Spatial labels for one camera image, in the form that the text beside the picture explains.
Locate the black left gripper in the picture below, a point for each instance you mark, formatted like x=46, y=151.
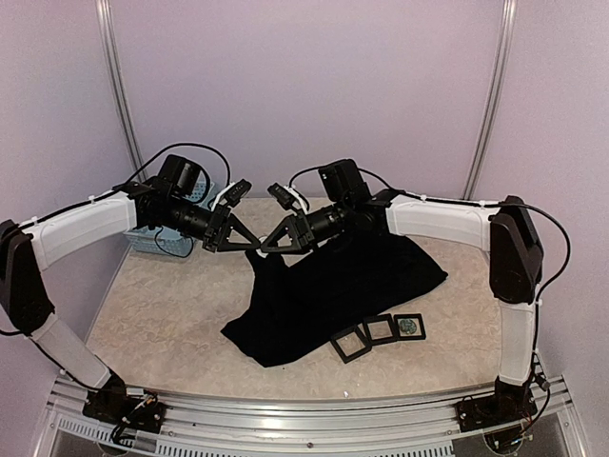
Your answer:
x=222, y=215

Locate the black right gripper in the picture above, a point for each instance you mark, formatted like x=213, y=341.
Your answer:
x=291, y=226

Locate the black garment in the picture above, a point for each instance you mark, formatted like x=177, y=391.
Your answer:
x=294, y=309

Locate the green round brooch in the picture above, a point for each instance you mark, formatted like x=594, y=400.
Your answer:
x=408, y=326

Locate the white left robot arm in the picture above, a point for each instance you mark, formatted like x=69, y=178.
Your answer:
x=71, y=237

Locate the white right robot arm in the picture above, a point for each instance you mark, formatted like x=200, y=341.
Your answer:
x=503, y=230

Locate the light blue plastic basket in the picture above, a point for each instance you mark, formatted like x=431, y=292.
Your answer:
x=168, y=241

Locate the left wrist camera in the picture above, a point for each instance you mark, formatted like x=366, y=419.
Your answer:
x=183, y=178

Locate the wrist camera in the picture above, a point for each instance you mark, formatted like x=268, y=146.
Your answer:
x=183, y=178
x=342, y=181

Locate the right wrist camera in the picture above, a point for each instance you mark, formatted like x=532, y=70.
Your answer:
x=342, y=181

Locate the left black square frame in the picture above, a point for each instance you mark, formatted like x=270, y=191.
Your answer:
x=350, y=344

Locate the black square frame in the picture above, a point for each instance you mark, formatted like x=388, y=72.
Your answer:
x=350, y=344
x=420, y=336
x=380, y=329

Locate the middle black square frame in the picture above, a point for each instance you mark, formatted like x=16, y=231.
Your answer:
x=380, y=329

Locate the right black square frame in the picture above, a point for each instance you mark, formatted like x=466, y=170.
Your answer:
x=420, y=336

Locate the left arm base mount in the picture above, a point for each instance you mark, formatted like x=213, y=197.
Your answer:
x=126, y=409

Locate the front aluminium rail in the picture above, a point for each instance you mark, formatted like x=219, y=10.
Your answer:
x=196, y=425

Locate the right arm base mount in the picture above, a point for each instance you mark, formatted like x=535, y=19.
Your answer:
x=507, y=403

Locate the right aluminium corner post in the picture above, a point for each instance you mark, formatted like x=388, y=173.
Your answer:
x=493, y=98

